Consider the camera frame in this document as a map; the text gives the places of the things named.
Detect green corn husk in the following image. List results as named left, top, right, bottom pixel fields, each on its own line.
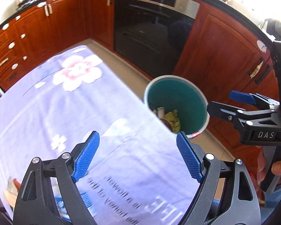
left=161, top=109, right=181, bottom=134

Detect teal trash bin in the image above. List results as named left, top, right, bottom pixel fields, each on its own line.
left=143, top=75, right=210, bottom=138

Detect red wooden kitchen cabinets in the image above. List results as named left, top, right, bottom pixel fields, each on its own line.
left=0, top=0, right=281, bottom=176

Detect person's right hand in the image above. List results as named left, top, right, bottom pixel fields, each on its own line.
left=256, top=148, right=281, bottom=185

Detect purple floral tablecloth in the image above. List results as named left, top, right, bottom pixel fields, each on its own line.
left=0, top=46, right=198, bottom=224

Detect built-in black oven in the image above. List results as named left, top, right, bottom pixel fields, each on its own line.
left=114, top=0, right=200, bottom=78

